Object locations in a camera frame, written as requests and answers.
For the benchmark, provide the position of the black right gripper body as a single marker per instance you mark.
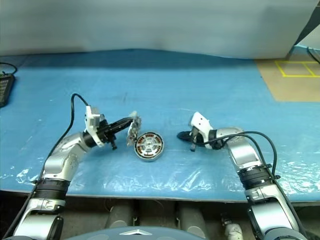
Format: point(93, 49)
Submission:
point(196, 138)

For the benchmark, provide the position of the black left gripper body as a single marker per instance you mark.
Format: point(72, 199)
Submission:
point(106, 132)

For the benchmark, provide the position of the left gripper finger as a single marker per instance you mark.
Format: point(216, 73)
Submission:
point(122, 128)
point(122, 121)

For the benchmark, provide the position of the silver finned motor lid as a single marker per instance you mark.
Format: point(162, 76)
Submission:
point(133, 135)

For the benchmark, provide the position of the silver spoked rotor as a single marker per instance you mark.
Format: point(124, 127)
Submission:
point(149, 146)

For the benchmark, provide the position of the silver motor housing copper windings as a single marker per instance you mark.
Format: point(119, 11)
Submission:
point(150, 160)

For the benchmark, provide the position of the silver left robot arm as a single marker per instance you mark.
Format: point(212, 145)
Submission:
point(60, 160)

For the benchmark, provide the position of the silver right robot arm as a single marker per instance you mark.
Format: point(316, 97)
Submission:
point(242, 152)

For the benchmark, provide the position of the clear plastic film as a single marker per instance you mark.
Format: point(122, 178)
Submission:
point(162, 180)

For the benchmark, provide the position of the blue table cover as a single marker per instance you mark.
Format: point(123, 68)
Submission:
point(175, 85)

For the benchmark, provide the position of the grey rounded cylinder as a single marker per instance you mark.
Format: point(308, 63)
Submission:
point(192, 220)
point(120, 217)

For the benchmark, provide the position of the white rounded object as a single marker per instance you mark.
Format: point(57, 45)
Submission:
point(232, 230)

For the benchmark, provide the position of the white backdrop board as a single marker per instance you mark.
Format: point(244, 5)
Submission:
point(150, 22)

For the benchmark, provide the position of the grey robot torso with logo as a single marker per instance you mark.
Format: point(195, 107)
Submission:
point(137, 235)

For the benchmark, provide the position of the black keypad device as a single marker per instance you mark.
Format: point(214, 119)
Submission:
point(5, 90)

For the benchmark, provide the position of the brown cardboard sheet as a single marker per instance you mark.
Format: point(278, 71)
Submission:
point(297, 87)

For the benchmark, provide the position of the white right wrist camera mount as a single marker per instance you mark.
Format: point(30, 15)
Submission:
point(200, 122)

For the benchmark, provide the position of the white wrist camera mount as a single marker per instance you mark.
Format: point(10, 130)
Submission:
point(200, 122)
point(91, 120)

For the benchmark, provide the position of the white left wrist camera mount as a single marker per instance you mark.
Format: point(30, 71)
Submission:
point(91, 120)

